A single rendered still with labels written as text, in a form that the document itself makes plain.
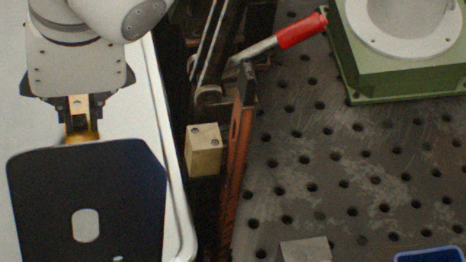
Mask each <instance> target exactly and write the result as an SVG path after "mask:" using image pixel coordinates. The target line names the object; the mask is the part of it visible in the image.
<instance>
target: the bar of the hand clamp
mask: <svg viewBox="0 0 466 262"><path fill-rule="evenodd" d="M248 2H249V0H213V4H212V7H211V9H210V14H209V16H208V21H207V24H206V26H205V30H204V33H203V36H202V40H201V43H200V47H199V50H198V53H197V56H196V59H194V64H193V67H192V70H191V74H190V77H189V80H190V82H197V77H196V75H197V74H198V73H199V72H200V71H201V70H203V71H202V75H201V77H200V81H199V84H198V86H197V90H198V89H199V88H200V87H201V86H203V85H207V84H217V85H218V86H219V84H220V82H221V78H222V76H223V74H224V70H225V67H226V64H227V61H228V59H229V55H230V53H231V51H232V47H233V44H234V40H235V38H236V35H237V33H238V31H239V29H240V26H241V23H242V19H243V17H244V14H245V10H246V8H247V5H248Z"/></svg>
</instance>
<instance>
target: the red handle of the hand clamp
mask: <svg viewBox="0 0 466 262"><path fill-rule="evenodd" d="M327 24H328V21H327V19H326V16H325V15H324V14H321V15H319V13H318V12H314V13H312V14H311V15H308V16H306V17H304V19H301V20H299V21H297V22H295V23H293V24H291V25H289V26H287V27H285V28H283V29H280V30H278V31H277V32H275V34H274V35H272V36H270V37H268V38H266V39H264V40H262V41H259V42H258V43H257V44H254V45H253V46H251V47H249V48H247V49H245V50H243V51H241V52H239V53H237V54H235V55H232V56H231V57H229V59H228V61H227V64H226V67H225V70H224V74H223V76H222V78H221V80H223V79H225V78H227V77H229V76H231V75H233V74H235V73H238V72H240V62H241V58H243V57H249V59H250V61H251V62H252V65H253V64H254V63H257V62H258V61H261V60H263V59H265V58H267V57H269V56H271V55H273V54H275V53H277V52H279V51H282V50H287V49H289V48H291V47H293V46H295V45H297V44H299V43H301V42H303V41H304V40H306V39H308V38H310V37H312V36H314V35H316V34H318V33H320V32H322V31H325V30H326V27H325V25H327ZM202 71H203V70H201V71H200V72H199V73H198V74H197V75H196V77H197V83H198V84H199V81H200V77H201V75H202Z"/></svg>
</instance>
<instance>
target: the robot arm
mask: <svg viewBox="0 0 466 262"><path fill-rule="evenodd" d="M174 1H175V0H28V6H29V12H28V13H27V16H26V21H25V56H26V65H27V70H26V72H25V74H24V76H23V77H22V79H21V81H20V84H19V91H20V95H21V96H24V97H29V98H39V99H40V100H42V101H44V102H45V103H49V104H50V105H52V106H54V109H55V111H56V112H57V113H58V124H64V123H66V134H71V133H72V132H73V131H72V121H71V108H70V101H69V95H82V94H88V102H89V112H90V121H91V127H92V131H98V119H103V106H105V104H106V100H107V99H109V98H110V97H112V96H113V95H115V94H116V93H117V92H118V91H119V89H124V88H126V87H130V85H133V84H135V83H136V82H137V80H136V76H135V72H134V70H133V69H132V68H131V67H130V66H129V65H128V64H127V61H126V60H125V45H126V44H132V43H135V42H137V41H138V40H139V39H141V38H142V37H144V36H145V35H146V34H147V33H148V32H149V31H151V30H152V29H153V28H154V27H155V26H156V25H157V23H158V22H159V21H160V20H161V19H162V17H163V15H164V14H165V13H166V11H167V10H168V9H169V8H170V6H171V5H173V3H174ZM344 18H345V20H346V23H347V25H348V26H349V29H350V30H351V32H352V33H353V34H354V36H355V37H356V38H357V39H358V41H359V42H360V43H361V44H362V45H363V46H365V47H367V48H368V49H370V50H372V51H374V52H376V53H378V54H380V55H382V56H385V57H388V58H391V59H396V60H405V61H406V62H418V61H425V60H427V59H430V58H434V57H436V56H439V55H442V54H443V53H444V52H446V51H447V50H449V49H450V48H451V47H452V46H453V45H454V43H455V42H456V40H457V39H458V36H459V32H460V30H461V27H462V14H461V11H460V8H459V5H458V3H457V1H456V0H345V3H344Z"/></svg>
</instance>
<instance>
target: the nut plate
mask: <svg viewBox="0 0 466 262"><path fill-rule="evenodd" d="M69 101H70V108H71V121H72V131H73V132H72V133H71V134H66V123H64V124H63V128H64V134H65V140H66V144H70V143H83V142H90V141H97V140H99V134H98V131H92V127H91V121H90V112H89V102H88V95H76V96H69ZM75 102H80V103H81V105H80V106H79V107H78V108H75V106H74V105H73V104H74V103H75ZM78 116H81V117H82V118H83V122H80V123H78V122H76V118H77V117H78Z"/></svg>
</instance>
